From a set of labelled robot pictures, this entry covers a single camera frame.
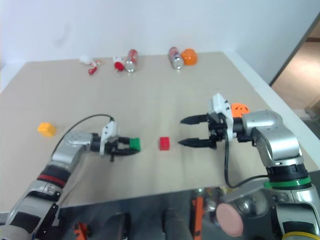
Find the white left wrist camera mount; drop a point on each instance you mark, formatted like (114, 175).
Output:
(109, 136)

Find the red and blue drink can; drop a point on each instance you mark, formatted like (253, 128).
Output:
(175, 58)

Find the orange perforated ball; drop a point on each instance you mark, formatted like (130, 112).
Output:
(239, 109)

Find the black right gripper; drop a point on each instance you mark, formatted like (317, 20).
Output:
(217, 128)

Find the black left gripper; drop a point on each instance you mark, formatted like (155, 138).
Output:
(114, 148)

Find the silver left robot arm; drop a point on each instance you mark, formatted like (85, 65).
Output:
(70, 148)

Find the yellow cube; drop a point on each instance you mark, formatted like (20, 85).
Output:
(46, 129)

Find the orange clamp tool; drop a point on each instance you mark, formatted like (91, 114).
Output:
(81, 230)

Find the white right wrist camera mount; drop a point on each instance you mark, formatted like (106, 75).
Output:
(220, 105)

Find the white red small toy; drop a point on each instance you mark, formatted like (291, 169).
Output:
(91, 65)

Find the orange upright bar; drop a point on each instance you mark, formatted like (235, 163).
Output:
(198, 212)

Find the green cube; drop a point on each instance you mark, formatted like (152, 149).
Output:
(135, 144)

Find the dark rounded shape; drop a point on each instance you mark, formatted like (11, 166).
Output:
(173, 222)
(118, 225)

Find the red cube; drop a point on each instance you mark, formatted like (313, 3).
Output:
(164, 144)

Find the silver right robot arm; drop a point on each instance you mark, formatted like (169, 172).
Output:
(275, 136)

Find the red and white toy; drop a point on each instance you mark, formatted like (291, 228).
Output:
(119, 64)

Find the orange rounded block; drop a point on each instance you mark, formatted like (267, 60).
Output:
(189, 57)

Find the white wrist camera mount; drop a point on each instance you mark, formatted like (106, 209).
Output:
(220, 105)
(109, 136)

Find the pink round disc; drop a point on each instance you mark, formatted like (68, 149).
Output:
(229, 220)

